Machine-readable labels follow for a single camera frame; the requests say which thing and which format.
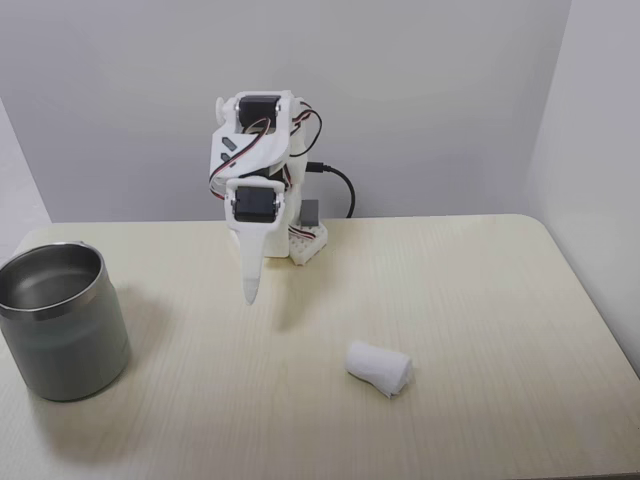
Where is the white gauze dressing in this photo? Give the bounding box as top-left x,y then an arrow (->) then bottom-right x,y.
343,339 -> 414,401

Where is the black power cable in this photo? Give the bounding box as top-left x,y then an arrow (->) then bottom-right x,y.
307,161 -> 357,220

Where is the steel cup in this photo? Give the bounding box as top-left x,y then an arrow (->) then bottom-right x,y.
0,241 -> 133,403

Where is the grey block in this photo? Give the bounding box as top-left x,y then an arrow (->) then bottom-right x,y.
300,199 -> 322,227

